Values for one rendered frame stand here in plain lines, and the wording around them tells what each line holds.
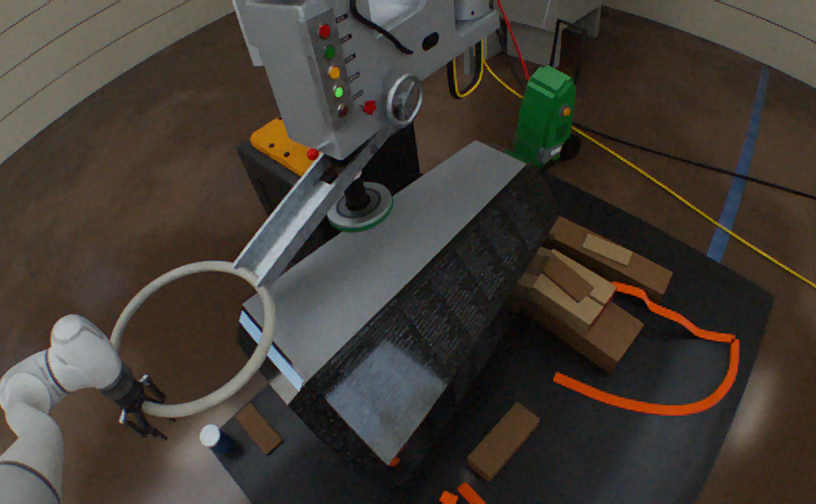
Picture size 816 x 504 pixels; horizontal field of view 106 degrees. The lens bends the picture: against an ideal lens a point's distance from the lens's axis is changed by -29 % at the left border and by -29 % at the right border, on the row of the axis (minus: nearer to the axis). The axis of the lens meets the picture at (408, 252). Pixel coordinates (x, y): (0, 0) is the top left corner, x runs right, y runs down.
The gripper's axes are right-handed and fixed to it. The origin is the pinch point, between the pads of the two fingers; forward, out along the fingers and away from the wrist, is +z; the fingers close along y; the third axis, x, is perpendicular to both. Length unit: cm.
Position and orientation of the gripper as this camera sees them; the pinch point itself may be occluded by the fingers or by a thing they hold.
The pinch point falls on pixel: (161, 423)
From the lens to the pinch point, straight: 120.1
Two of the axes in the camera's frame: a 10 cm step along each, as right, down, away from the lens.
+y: 2.2, -7.0, 6.8
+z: 0.5, 7.1, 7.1
